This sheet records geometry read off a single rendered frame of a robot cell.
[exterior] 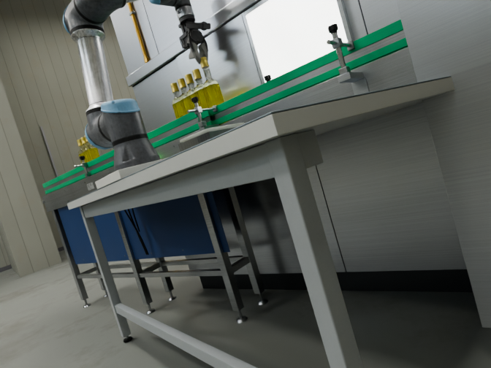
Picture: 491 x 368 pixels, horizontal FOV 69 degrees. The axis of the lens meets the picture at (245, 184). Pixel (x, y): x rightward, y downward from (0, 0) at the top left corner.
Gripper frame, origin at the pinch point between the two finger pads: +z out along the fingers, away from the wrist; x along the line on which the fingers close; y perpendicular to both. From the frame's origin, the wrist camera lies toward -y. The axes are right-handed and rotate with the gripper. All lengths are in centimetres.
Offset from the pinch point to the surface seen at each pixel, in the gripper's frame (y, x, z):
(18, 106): 713, -129, -213
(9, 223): 517, -8, 24
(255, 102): -23.6, 1.9, 28.0
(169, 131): 20.1, 15.3, 25.3
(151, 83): 58, -10, -11
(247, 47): -15.5, -13.3, 1.2
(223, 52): -1.9, -12.1, -3.0
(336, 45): -68, 10, 25
